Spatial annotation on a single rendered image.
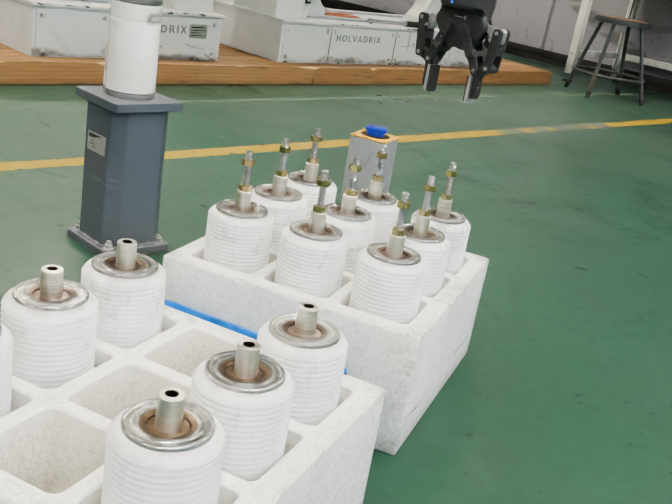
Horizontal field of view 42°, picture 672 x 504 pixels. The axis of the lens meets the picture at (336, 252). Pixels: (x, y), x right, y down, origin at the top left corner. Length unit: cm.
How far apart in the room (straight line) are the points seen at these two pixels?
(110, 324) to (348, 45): 327
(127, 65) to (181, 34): 190
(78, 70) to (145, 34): 162
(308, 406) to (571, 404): 66
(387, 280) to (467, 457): 28
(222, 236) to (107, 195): 49
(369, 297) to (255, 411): 41
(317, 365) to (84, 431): 23
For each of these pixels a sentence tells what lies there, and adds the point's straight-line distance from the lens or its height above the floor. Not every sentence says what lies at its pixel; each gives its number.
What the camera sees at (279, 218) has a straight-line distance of 133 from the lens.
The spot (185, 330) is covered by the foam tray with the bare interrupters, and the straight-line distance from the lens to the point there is 104.
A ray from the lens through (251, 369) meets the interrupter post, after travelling 80.
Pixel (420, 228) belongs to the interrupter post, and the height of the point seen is 26.
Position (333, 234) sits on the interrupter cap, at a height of 25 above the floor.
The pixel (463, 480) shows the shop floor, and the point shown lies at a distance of 120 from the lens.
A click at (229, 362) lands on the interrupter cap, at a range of 83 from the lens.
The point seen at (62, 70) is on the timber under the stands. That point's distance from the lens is 322.
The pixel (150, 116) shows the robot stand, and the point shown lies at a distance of 166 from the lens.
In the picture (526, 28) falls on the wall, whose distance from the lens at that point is 693.
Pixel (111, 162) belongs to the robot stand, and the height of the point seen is 18.
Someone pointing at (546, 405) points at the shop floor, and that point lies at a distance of 144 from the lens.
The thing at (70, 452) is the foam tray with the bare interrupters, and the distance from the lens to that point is 90.
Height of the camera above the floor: 64
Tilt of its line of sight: 20 degrees down
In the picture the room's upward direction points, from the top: 10 degrees clockwise
